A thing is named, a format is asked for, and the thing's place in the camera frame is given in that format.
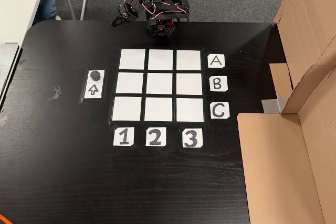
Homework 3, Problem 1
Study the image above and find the paper sheet letter A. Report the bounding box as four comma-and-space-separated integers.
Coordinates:
207, 54, 226, 69

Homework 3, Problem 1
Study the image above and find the white nine-square grid sheet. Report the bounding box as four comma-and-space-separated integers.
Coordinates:
111, 48, 205, 123

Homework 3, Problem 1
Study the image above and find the brown cardboard panel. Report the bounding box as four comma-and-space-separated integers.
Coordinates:
269, 0, 336, 99
237, 57, 336, 224

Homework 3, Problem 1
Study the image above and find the crumpled clear tape piece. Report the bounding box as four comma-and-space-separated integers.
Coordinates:
48, 85, 62, 102

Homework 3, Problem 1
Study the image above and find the white desk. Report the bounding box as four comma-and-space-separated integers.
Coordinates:
0, 0, 51, 47

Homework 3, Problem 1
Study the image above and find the grey tape strip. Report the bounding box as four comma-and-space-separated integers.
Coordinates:
261, 97, 289, 114

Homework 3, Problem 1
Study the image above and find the grey laptop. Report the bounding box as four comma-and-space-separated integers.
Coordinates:
0, 42, 20, 107

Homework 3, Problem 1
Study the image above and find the paper sheet letter B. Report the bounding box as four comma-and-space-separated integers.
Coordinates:
209, 76, 228, 92

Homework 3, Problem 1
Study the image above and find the orange cable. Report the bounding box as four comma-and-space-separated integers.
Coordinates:
0, 212, 13, 224

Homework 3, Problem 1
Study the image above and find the paper sheet letter C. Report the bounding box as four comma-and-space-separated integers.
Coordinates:
210, 102, 230, 120

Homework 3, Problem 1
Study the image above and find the paper sheet number 1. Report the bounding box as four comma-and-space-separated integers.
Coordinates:
113, 126, 135, 147

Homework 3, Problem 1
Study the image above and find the red white servo cable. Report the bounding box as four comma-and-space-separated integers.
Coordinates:
119, 0, 185, 16

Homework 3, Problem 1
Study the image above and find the paper sheet number 3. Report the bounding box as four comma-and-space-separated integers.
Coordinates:
182, 128, 204, 148

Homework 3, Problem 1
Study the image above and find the white arrow paper sheet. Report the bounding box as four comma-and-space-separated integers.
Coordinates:
83, 70, 106, 100

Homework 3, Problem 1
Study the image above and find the paper sheet number 2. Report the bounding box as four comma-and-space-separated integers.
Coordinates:
145, 126, 167, 147

